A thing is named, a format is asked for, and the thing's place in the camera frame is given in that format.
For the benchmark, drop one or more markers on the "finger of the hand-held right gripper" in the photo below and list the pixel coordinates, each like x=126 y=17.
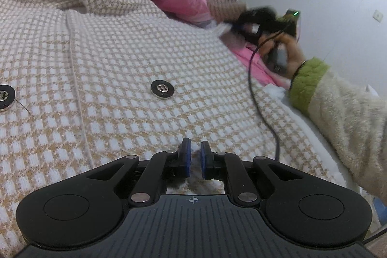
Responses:
x=249 y=20

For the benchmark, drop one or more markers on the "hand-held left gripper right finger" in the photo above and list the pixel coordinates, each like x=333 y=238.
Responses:
x=205 y=159

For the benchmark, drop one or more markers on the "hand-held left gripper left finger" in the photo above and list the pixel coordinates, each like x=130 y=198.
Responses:
x=187 y=158

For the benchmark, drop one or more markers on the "beige white checked coat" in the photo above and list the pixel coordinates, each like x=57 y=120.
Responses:
x=121 y=49

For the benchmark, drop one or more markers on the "person's right hand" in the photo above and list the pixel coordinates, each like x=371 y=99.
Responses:
x=293 y=55

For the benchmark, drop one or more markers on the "white wall socket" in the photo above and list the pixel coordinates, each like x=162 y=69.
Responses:
x=378 y=15

